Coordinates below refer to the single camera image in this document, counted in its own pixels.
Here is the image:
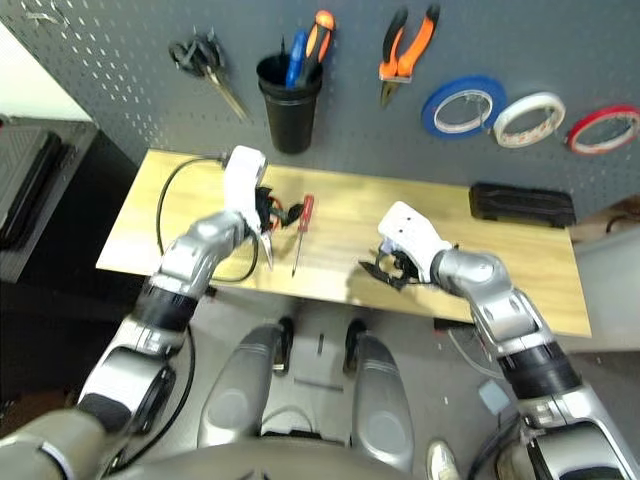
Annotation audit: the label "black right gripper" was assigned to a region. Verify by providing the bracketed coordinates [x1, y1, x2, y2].
[357, 237, 427, 292]

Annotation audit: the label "silver double pegboard hook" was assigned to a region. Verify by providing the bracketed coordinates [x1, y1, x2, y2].
[24, 8, 72, 27]

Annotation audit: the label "silver robot leg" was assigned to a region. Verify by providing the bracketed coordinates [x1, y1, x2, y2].
[343, 319, 417, 474]
[196, 315, 297, 449]

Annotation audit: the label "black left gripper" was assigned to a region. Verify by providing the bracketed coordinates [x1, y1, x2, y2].
[254, 183, 307, 236]

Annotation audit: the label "orange black handled screwdriver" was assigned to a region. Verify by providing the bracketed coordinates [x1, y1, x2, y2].
[295, 9, 338, 88]

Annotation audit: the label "black side cabinet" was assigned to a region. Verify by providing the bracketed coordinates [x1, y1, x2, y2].
[0, 115, 102, 287]

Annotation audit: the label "black plastic box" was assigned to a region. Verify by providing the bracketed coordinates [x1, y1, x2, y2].
[469, 181, 578, 231]

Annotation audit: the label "silver right robot leg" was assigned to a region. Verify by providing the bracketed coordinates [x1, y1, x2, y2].
[343, 319, 417, 474]

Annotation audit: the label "grey robot torso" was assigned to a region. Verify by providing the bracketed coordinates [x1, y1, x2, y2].
[113, 435, 407, 480]

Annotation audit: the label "silver left robot leg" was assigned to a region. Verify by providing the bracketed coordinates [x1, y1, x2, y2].
[196, 315, 297, 449]

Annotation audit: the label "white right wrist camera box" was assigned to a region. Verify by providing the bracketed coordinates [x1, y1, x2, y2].
[376, 200, 454, 282]

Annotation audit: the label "white tape roll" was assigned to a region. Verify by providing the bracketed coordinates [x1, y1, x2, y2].
[491, 90, 568, 151]

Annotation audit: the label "red handled screwdriver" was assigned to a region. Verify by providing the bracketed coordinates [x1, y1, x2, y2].
[290, 193, 317, 278]

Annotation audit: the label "blue handled screwdriver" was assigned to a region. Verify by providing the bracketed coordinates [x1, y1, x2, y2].
[285, 30, 309, 89]

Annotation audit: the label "black plastic cup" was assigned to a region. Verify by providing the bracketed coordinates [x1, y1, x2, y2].
[255, 51, 324, 155]

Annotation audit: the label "grey square floor pad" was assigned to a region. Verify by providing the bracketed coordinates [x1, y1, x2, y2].
[477, 380, 512, 417]

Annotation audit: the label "black handled scissors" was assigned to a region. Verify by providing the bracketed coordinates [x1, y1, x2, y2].
[168, 30, 252, 123]

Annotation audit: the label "orange black needle-nose pliers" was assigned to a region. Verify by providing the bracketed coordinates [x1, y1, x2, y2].
[377, 4, 442, 109]

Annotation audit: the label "long black floor tape strip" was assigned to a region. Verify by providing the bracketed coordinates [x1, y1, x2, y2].
[293, 377, 344, 393]

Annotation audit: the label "grey bystander shoe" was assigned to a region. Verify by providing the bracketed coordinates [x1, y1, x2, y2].
[425, 438, 461, 480]

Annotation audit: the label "red handled scissors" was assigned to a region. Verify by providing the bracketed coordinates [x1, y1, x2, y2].
[258, 194, 289, 273]

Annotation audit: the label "blue tape roll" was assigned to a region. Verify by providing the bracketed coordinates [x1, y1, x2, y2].
[420, 74, 508, 142]

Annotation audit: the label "thin red tape roll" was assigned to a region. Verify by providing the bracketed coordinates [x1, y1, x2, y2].
[565, 104, 640, 157]

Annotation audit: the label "black floor cable with plug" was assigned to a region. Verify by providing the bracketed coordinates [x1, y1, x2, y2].
[261, 404, 322, 442]

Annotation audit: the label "black ribbed plastic case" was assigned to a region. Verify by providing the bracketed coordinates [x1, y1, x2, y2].
[0, 124, 64, 252]

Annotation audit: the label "white floor cables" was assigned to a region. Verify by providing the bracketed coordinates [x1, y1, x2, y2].
[446, 326, 497, 377]

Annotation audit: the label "grey metal pegboard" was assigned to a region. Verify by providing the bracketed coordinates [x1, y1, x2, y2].
[0, 0, 640, 222]

